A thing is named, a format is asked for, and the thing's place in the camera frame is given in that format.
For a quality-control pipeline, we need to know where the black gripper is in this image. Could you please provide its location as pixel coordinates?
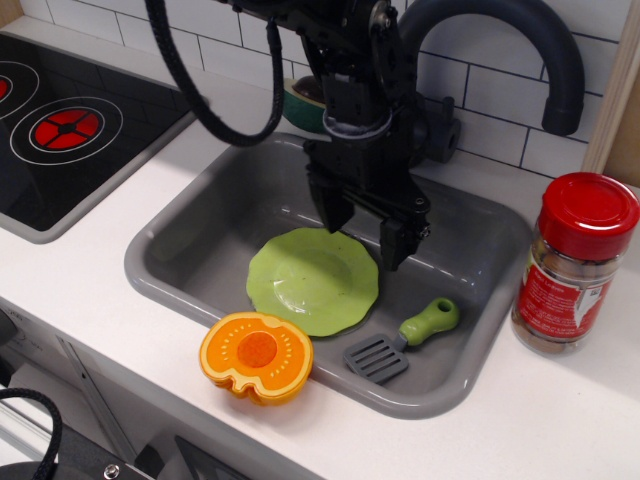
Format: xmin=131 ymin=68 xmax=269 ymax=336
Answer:
xmin=303 ymin=120 xmax=430 ymax=271

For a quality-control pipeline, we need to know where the green handled grey spatula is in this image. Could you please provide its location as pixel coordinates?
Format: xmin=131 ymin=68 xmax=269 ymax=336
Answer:
xmin=343 ymin=297 xmax=460 ymax=385

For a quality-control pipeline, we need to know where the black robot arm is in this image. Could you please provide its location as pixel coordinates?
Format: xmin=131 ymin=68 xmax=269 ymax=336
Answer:
xmin=232 ymin=1 xmax=429 ymax=271

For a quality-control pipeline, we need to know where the green scalloped plate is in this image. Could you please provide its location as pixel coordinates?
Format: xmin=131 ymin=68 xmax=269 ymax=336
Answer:
xmin=246 ymin=227 xmax=379 ymax=337

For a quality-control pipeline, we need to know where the dark grey faucet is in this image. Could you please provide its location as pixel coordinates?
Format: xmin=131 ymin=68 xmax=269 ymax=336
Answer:
xmin=401 ymin=1 xmax=586 ymax=177

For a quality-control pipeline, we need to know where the green toy avocado half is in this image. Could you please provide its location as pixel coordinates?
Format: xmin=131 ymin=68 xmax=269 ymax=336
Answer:
xmin=283 ymin=75 xmax=326 ymax=134

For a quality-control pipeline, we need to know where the orange toy pumpkin half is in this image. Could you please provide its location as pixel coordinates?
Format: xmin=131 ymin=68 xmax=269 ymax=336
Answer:
xmin=199 ymin=312 xmax=314 ymax=406

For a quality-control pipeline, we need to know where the red lidded spice jar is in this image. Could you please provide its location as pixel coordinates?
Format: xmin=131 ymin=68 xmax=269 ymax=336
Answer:
xmin=511 ymin=172 xmax=639 ymax=355

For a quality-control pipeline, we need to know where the black toy stovetop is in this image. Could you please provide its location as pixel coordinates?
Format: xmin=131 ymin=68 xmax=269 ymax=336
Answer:
xmin=1 ymin=33 xmax=195 ymax=244

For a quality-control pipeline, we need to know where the black braided cable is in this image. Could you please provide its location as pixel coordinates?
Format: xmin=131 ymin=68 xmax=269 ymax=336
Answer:
xmin=144 ymin=0 xmax=286 ymax=148

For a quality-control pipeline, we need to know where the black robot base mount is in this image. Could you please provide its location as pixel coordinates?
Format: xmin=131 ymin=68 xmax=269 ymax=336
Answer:
xmin=0 ymin=419 xmax=251 ymax=480

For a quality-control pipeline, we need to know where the black cable lower left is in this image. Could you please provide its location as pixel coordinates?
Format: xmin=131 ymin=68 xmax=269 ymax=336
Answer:
xmin=0 ymin=387 xmax=64 ymax=480

